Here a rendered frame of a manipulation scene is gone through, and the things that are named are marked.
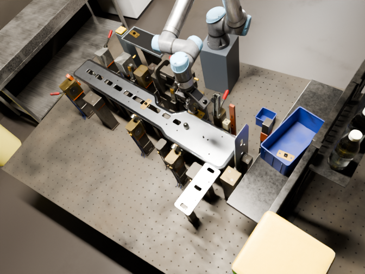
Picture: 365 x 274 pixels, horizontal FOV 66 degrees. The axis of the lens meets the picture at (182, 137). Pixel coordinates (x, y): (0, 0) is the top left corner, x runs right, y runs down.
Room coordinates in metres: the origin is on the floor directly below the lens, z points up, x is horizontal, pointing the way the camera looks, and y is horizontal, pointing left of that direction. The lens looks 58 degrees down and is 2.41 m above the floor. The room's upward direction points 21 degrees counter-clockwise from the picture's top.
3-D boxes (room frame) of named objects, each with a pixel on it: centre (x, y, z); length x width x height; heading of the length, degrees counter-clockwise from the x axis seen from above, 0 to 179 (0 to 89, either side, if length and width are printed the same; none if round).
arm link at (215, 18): (1.38, -0.45, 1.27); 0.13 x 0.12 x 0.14; 46
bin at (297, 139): (0.55, -0.51, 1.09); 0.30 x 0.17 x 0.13; 114
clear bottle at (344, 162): (0.28, -0.47, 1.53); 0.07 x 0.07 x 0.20
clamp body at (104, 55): (1.79, 0.32, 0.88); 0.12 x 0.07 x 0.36; 124
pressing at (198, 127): (1.21, 0.16, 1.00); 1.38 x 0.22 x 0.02; 34
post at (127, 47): (1.79, 0.14, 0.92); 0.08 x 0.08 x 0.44; 34
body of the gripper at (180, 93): (0.84, -0.09, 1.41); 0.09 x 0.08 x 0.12; 34
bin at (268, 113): (0.92, -0.57, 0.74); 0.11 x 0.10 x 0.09; 34
